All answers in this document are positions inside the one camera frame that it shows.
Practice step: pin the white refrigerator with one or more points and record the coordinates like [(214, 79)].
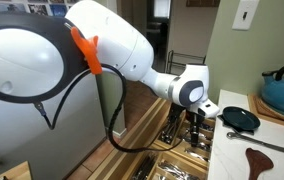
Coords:
[(32, 140)]

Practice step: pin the small colour photo print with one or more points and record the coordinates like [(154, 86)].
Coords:
[(38, 9)]

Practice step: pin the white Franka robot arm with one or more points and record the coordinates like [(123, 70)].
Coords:
[(122, 43)]

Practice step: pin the light wooden box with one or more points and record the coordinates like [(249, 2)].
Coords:
[(15, 171)]

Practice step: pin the brown wooden spatula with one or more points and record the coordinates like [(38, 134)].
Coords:
[(258, 163)]

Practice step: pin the long silver metal utensil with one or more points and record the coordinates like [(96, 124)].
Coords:
[(265, 144)]

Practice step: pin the wooden wall coat rack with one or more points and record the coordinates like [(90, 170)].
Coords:
[(202, 2)]

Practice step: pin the white wall outlet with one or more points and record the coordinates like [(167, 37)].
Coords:
[(245, 15)]

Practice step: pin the wooden trivet board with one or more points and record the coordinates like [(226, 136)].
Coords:
[(258, 110)]

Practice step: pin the light wooden kitchen drawer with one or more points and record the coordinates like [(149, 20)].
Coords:
[(138, 126)]

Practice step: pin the blue toned photo print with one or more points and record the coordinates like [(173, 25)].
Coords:
[(58, 10)]

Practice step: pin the dark teal round dish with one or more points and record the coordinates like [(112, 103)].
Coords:
[(241, 118)]

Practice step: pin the small wooden cutlery tray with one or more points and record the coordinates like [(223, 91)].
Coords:
[(185, 159)]

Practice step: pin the bright hallway window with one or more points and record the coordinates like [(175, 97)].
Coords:
[(162, 8)]

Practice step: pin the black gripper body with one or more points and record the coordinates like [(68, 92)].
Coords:
[(190, 121)]

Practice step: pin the landscape photo print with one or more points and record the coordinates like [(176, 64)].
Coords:
[(10, 7)]

